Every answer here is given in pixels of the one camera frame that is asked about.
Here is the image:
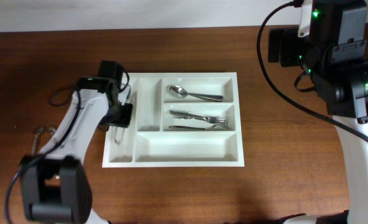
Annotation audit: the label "steel spoon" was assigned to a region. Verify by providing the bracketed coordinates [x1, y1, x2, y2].
[168, 85, 224, 100]
[166, 84, 224, 103]

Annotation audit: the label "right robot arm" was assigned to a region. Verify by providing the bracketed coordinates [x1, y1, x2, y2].
[268, 1, 368, 223]

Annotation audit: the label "white plastic cutlery tray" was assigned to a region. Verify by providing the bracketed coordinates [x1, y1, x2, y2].
[102, 72, 244, 168]

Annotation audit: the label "long steel tongs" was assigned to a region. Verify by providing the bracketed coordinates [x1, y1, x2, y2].
[114, 88, 132, 145]

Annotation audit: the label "dark handled steel fork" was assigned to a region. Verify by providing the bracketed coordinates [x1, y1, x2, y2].
[168, 110, 229, 126]

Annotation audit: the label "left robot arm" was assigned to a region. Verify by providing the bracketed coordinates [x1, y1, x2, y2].
[14, 60, 133, 223]

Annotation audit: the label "small steel tongs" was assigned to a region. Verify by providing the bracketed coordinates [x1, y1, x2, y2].
[31, 126, 57, 156]

